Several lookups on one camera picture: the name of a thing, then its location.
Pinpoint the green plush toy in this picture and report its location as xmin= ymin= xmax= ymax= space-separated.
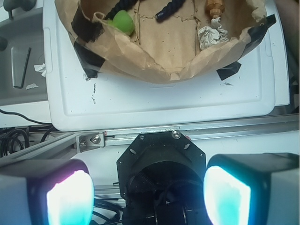
xmin=108 ymin=10 xmax=135 ymax=36

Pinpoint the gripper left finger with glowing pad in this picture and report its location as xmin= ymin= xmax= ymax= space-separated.
xmin=0 ymin=159 xmax=95 ymax=225

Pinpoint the aluminium frame rail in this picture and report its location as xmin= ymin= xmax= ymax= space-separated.
xmin=0 ymin=113 xmax=300 ymax=161

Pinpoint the black cable bundle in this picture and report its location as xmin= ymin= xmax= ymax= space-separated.
xmin=0 ymin=109 xmax=54 ymax=157

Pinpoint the black octagonal mount plate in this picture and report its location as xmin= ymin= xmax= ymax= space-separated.
xmin=116 ymin=130 xmax=206 ymax=200

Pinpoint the grey plastic tray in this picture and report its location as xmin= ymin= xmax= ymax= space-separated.
xmin=0 ymin=8 xmax=48 ymax=106

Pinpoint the crumpled white paper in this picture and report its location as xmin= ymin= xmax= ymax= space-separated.
xmin=197 ymin=17 xmax=229 ymax=50

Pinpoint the white plastic lid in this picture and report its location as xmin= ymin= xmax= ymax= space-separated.
xmin=43 ymin=0 xmax=290 ymax=131

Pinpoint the metal corner bracket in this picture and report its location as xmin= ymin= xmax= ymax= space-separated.
xmin=75 ymin=132 xmax=105 ymax=153

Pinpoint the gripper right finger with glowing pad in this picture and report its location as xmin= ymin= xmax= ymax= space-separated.
xmin=203 ymin=153 xmax=300 ymax=225

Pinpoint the black hex key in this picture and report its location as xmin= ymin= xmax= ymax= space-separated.
xmin=12 ymin=47 xmax=31 ymax=89

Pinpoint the dark blue rope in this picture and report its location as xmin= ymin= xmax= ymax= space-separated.
xmin=105 ymin=0 xmax=186 ymax=23

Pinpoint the brown paper bag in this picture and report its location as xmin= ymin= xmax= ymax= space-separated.
xmin=54 ymin=0 xmax=276 ymax=84

